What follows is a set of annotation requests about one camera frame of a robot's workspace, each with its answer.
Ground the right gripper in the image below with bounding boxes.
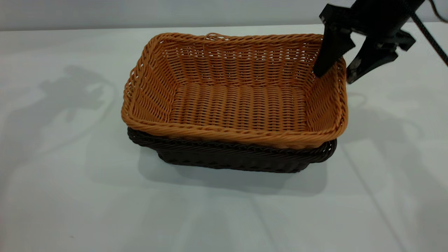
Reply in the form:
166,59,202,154
313,0,426,85

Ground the orange wicker basket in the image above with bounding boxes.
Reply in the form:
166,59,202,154
121,32,349,150

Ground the black wicker basket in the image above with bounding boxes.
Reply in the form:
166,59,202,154
127,127,337,174

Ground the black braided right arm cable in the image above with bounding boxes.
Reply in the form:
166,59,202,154
410,13,448,67

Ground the thin black cable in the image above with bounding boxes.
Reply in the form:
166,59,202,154
429,0,448,23

